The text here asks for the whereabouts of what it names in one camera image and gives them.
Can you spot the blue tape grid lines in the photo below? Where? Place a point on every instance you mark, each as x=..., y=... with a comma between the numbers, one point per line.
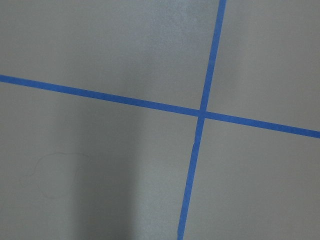
x=201, y=114

